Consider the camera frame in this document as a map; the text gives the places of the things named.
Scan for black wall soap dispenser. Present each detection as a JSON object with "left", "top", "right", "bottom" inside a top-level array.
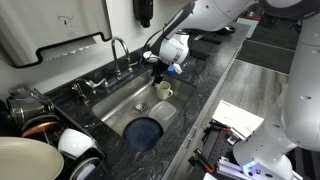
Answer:
[{"left": 132, "top": 0, "right": 155, "bottom": 29}]

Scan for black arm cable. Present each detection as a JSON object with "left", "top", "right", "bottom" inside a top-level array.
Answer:
[{"left": 137, "top": 1, "right": 196, "bottom": 68}]

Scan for black floor mat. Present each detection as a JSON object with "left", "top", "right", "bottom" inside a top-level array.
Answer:
[{"left": 234, "top": 39, "right": 298, "bottom": 75}]

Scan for small chrome side faucet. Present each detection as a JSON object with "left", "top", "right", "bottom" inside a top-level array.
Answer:
[{"left": 70, "top": 77, "right": 92, "bottom": 105}]

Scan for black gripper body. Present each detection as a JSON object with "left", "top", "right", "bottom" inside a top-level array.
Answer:
[{"left": 150, "top": 59, "right": 169, "bottom": 78}]

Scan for copper rimmed pan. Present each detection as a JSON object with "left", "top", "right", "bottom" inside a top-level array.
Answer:
[{"left": 21, "top": 114, "right": 63, "bottom": 138}]

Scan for black red clamp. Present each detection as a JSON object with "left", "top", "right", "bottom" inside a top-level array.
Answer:
[
  {"left": 188, "top": 148, "right": 217, "bottom": 174},
  {"left": 201, "top": 119, "right": 232, "bottom": 135}
]

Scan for metal sink drain strainer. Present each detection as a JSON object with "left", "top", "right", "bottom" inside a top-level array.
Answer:
[{"left": 132, "top": 100, "right": 152, "bottom": 114}]

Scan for large cream plate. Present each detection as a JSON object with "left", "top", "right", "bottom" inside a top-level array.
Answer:
[{"left": 0, "top": 135, "right": 65, "bottom": 180}]

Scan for white bowl in rack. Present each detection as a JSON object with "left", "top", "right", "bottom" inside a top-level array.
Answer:
[{"left": 57, "top": 128, "right": 98, "bottom": 159}]

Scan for stainless steel pot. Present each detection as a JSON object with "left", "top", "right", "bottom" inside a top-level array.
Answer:
[{"left": 6, "top": 84, "right": 56, "bottom": 126}]

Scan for grey base cabinets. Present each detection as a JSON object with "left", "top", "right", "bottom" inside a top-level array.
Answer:
[{"left": 161, "top": 36, "right": 247, "bottom": 180}]

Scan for black dish rack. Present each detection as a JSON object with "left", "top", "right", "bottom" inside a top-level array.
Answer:
[{"left": 31, "top": 88, "right": 112, "bottom": 180}]

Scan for chrome gooseneck faucet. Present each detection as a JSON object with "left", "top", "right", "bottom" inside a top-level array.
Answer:
[{"left": 110, "top": 35, "right": 132, "bottom": 80}]

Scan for aluminium extrusion rail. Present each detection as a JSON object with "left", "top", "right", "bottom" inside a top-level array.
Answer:
[{"left": 215, "top": 156, "right": 249, "bottom": 180}]

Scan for dark blue round plate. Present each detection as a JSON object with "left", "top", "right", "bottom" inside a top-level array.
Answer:
[{"left": 122, "top": 117, "right": 164, "bottom": 152}]

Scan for small white bowl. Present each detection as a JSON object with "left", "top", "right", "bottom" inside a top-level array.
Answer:
[{"left": 142, "top": 50, "right": 161, "bottom": 64}]

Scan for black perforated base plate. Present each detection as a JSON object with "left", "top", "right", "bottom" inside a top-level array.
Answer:
[{"left": 195, "top": 128, "right": 243, "bottom": 180}]

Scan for chrome faucet lever handle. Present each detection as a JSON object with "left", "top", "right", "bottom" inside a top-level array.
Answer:
[
  {"left": 88, "top": 77, "right": 109, "bottom": 90},
  {"left": 129, "top": 54, "right": 144, "bottom": 73}
]

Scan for cream ceramic mug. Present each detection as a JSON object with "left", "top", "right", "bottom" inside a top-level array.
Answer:
[{"left": 156, "top": 80, "right": 174, "bottom": 101}]

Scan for stainless steel sink basin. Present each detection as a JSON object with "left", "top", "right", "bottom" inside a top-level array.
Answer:
[{"left": 90, "top": 68, "right": 197, "bottom": 153}]

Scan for white box red top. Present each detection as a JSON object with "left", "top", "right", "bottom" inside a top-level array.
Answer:
[{"left": 244, "top": 16, "right": 261, "bottom": 38}]

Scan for grey rimmed bowl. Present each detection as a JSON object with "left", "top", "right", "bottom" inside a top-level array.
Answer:
[{"left": 69, "top": 156, "right": 103, "bottom": 180}]

